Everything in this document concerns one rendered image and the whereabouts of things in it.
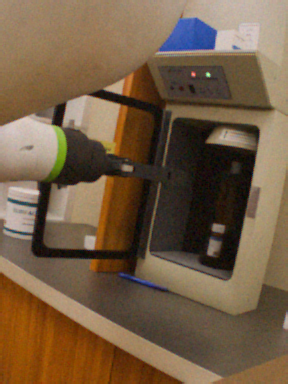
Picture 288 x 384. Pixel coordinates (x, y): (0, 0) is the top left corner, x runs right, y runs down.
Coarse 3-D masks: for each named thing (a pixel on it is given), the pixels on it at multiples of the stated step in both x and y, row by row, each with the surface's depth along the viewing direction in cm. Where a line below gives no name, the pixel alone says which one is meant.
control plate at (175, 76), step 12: (168, 72) 103; (180, 72) 100; (192, 72) 98; (204, 72) 96; (216, 72) 93; (168, 84) 106; (180, 84) 103; (192, 84) 101; (204, 84) 98; (216, 84) 96; (168, 96) 109; (180, 96) 106; (192, 96) 103; (204, 96) 101; (216, 96) 98; (228, 96) 96
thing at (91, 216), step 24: (96, 120) 99; (120, 120) 104; (144, 120) 108; (120, 144) 105; (144, 144) 109; (72, 192) 98; (96, 192) 103; (120, 192) 107; (48, 216) 95; (72, 216) 99; (96, 216) 104; (120, 216) 108; (48, 240) 96; (72, 240) 100; (96, 240) 105; (120, 240) 109
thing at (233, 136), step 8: (216, 128) 107; (224, 128) 104; (232, 128) 103; (240, 128) 102; (248, 128) 102; (216, 136) 105; (224, 136) 103; (232, 136) 102; (240, 136) 101; (248, 136) 101; (256, 136) 102; (208, 144) 113; (216, 144) 115; (224, 144) 102; (232, 144) 101; (240, 144) 101; (248, 144) 101; (256, 144) 101; (240, 152) 117; (248, 152) 116; (256, 152) 114
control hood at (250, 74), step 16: (160, 64) 103; (176, 64) 100; (192, 64) 96; (208, 64) 93; (224, 64) 90; (240, 64) 88; (256, 64) 85; (272, 64) 88; (160, 80) 107; (240, 80) 91; (256, 80) 88; (272, 80) 89; (160, 96) 111; (240, 96) 94; (256, 96) 91; (272, 96) 90
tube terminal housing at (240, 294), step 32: (192, 0) 110; (224, 0) 103; (256, 0) 96; (256, 128) 101; (256, 160) 94; (256, 224) 94; (256, 256) 97; (192, 288) 103; (224, 288) 97; (256, 288) 100
